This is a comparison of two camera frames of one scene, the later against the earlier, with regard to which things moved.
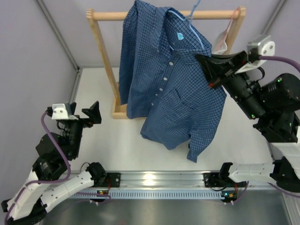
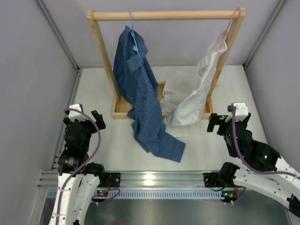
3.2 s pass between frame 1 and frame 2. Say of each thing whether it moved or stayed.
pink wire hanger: stayed
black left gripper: moved
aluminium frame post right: stayed
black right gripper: moved
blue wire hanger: moved
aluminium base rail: stayed
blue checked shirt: moved
